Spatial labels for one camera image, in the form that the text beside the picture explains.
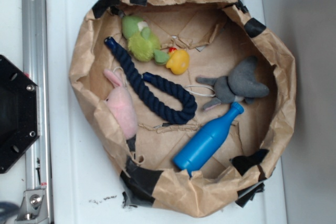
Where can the metal corner bracket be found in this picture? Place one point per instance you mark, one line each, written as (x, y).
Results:
(33, 208)

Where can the blue plastic bottle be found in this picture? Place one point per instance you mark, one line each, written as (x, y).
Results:
(203, 145)

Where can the aluminium extrusion rail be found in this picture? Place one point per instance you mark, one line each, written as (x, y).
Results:
(38, 172)

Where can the yellow rubber duck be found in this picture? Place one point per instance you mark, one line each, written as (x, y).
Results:
(179, 61)

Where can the pink plush bunny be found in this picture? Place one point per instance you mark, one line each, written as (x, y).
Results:
(119, 102)

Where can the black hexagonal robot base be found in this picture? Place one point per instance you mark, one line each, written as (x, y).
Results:
(19, 119)

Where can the navy blue rope toy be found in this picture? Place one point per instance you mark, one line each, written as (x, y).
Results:
(138, 81)

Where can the green plush animal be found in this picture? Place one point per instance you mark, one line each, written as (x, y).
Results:
(143, 44)

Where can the grey plush elephant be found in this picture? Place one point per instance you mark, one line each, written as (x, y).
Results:
(240, 84)

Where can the brown paper bag bin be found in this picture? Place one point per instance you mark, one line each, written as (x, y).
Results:
(218, 35)

